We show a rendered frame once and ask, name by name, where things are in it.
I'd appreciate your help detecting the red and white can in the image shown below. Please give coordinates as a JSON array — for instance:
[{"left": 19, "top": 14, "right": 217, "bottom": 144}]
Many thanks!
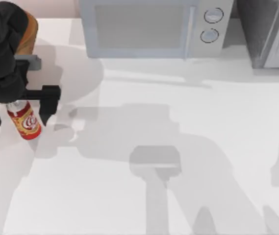
[{"left": 6, "top": 99, "right": 43, "bottom": 141}]

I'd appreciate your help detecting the orange brown rounded object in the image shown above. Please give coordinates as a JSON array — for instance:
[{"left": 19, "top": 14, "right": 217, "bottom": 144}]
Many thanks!
[{"left": 13, "top": 9, "right": 39, "bottom": 57}]

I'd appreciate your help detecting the microwave oven door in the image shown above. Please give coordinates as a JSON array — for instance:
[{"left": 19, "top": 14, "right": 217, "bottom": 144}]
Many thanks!
[{"left": 78, "top": 0, "right": 195, "bottom": 60}]

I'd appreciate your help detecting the pale microwave oven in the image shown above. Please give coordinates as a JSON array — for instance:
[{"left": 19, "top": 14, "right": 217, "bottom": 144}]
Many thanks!
[{"left": 77, "top": 0, "right": 235, "bottom": 61}]

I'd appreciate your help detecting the small microwave knob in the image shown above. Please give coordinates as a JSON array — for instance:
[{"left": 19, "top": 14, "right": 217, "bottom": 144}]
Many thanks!
[{"left": 200, "top": 27, "right": 220, "bottom": 45}]

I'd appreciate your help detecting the large microwave knob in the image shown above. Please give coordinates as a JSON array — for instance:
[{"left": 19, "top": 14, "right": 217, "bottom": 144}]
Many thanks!
[{"left": 203, "top": 7, "right": 225, "bottom": 24}]

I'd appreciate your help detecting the grey cabinet with dark inside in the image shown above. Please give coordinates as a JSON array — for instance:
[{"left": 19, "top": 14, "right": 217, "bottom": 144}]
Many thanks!
[{"left": 235, "top": 0, "right": 279, "bottom": 70}]

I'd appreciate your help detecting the microwave door handle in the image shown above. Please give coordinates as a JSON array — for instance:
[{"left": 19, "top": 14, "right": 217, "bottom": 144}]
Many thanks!
[{"left": 184, "top": 5, "right": 196, "bottom": 61}]

